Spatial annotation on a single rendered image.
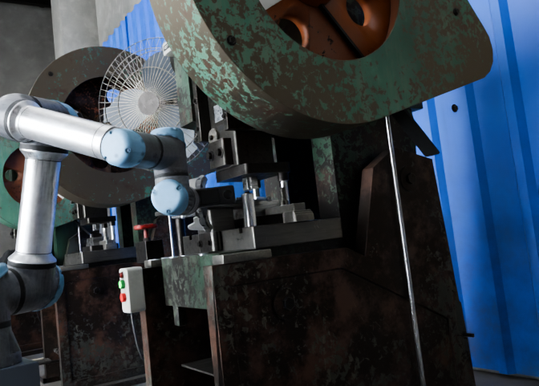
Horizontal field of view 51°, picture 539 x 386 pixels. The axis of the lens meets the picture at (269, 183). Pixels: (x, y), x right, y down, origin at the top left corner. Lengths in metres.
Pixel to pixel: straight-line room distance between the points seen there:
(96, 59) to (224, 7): 1.87
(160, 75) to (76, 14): 4.76
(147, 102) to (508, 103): 1.46
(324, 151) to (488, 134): 0.96
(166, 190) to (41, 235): 0.42
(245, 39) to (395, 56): 0.46
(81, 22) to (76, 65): 4.19
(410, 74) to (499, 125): 0.95
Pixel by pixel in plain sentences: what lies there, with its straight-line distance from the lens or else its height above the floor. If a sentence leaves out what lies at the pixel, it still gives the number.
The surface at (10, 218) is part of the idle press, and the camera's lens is 4.60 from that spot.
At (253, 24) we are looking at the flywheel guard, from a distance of 1.32.
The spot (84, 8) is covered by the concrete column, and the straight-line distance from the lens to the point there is 7.32.
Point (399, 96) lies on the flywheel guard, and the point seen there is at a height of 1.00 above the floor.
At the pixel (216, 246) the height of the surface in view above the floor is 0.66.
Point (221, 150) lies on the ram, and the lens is 1.68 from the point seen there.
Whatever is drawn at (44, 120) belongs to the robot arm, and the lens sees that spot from 1.33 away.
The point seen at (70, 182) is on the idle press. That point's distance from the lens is 2.92.
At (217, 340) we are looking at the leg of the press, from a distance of 1.40.
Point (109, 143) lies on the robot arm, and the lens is 1.17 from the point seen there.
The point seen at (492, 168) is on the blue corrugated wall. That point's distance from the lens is 2.50.
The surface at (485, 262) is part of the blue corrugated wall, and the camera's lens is 2.53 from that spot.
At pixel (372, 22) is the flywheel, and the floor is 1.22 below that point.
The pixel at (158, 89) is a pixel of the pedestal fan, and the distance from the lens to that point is 2.49.
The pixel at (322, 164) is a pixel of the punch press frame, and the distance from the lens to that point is 1.75.
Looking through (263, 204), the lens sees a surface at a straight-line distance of 1.69.
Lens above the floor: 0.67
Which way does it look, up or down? 5 degrees up
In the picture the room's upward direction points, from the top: 7 degrees counter-clockwise
